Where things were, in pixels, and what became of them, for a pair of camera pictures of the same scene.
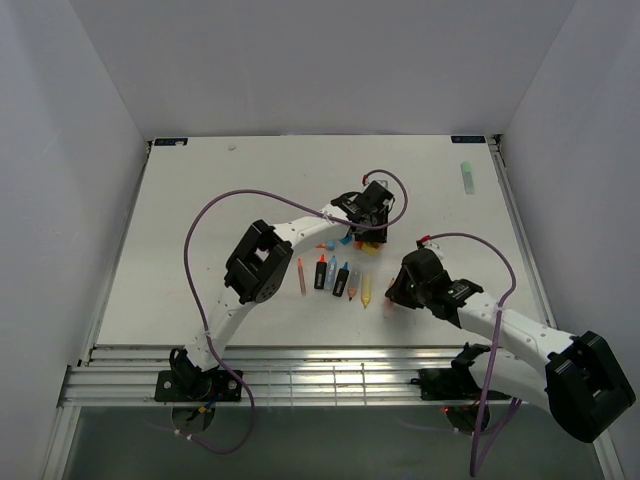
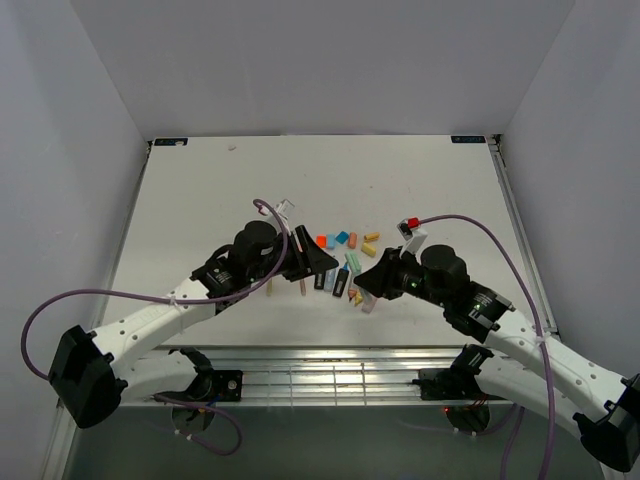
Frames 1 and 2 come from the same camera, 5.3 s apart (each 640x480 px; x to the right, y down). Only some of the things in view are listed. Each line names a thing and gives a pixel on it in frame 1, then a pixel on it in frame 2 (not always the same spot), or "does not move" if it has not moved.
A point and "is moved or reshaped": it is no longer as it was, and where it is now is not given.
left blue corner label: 170,141 does not move
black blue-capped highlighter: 341,281 does not move
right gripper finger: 405,287 -> 381,279
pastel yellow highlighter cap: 369,250 does not move
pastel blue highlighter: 331,274 does not move
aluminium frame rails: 272,376 does not move
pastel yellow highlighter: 366,289 is moved or reshaped
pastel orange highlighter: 388,301 is moved or reshaped
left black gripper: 370,235 -> 298,257
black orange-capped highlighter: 321,271 does not move
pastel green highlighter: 467,168 -> 356,267
